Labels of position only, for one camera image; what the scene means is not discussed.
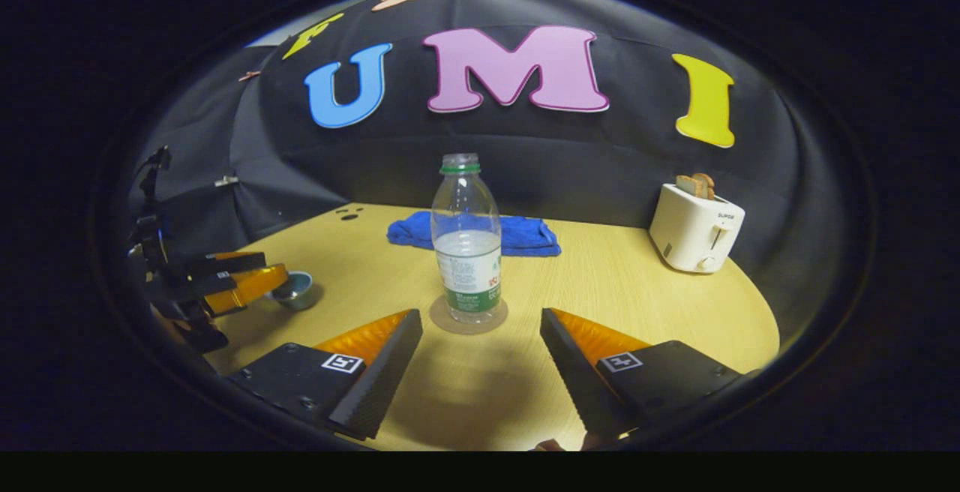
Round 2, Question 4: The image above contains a clear plastic water bottle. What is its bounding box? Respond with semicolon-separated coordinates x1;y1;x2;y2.
431;153;503;326

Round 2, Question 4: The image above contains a white teacup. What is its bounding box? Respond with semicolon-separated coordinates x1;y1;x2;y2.
268;279;317;311

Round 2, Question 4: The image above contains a black backdrop cloth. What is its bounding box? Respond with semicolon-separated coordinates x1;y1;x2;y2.
131;0;848;343

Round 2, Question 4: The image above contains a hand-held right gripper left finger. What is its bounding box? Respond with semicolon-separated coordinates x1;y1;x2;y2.
225;309;425;442

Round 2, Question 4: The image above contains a white toaster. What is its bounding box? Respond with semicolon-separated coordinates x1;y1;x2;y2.
649;183;746;275

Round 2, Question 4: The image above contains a blue towel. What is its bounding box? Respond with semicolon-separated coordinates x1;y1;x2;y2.
386;211;562;257

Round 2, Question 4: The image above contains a round brown coaster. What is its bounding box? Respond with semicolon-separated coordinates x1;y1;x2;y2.
429;293;509;335

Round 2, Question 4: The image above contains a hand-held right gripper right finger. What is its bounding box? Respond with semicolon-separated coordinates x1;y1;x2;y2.
540;307;743;440

